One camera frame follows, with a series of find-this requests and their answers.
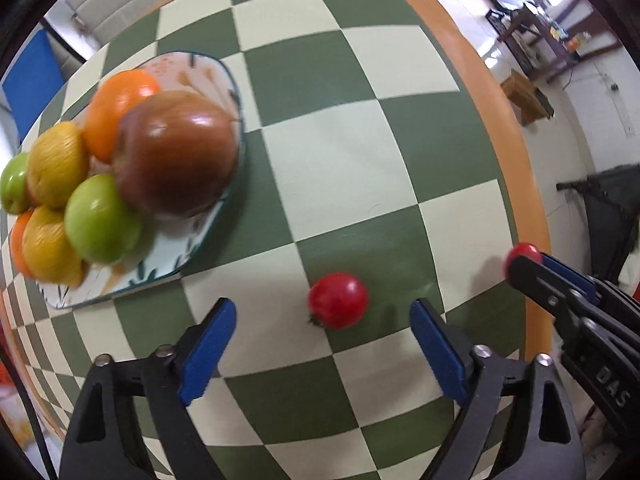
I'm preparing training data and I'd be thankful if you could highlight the yellow pear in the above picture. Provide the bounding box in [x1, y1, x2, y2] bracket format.
[26, 122, 89, 209]
[22, 205, 84, 287]

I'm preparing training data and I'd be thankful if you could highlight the blue folded mat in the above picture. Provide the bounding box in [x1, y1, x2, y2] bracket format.
[2, 29, 64, 144]

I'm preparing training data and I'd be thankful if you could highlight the green white checkered tablecloth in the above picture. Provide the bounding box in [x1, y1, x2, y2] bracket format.
[1, 0, 547, 479]

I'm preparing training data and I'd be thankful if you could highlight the dark wooden chair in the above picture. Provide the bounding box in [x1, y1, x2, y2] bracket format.
[484, 0, 626, 86]

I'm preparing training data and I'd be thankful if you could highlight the large dark red apple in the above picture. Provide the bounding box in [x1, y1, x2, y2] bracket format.
[112, 90, 239, 220]

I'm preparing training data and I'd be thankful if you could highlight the oval floral ceramic plate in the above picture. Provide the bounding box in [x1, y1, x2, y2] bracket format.
[37, 51, 245, 310]

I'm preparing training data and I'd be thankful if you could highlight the cherry tomato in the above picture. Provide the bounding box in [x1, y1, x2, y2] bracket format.
[503, 242, 542, 280]
[307, 272, 369, 330]

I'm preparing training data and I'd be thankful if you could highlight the white padded chair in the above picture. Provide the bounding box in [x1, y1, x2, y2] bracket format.
[44, 0, 164, 70]

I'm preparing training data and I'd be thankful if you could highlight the orange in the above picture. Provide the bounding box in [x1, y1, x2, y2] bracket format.
[81, 68, 160, 165]
[10, 209, 35, 280]

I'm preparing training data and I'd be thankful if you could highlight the green apple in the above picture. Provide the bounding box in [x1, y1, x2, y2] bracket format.
[64, 174, 143, 266]
[1, 153, 30, 214]

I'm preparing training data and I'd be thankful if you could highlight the small wooden stool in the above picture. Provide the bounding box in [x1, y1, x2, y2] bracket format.
[501, 70, 555, 126]

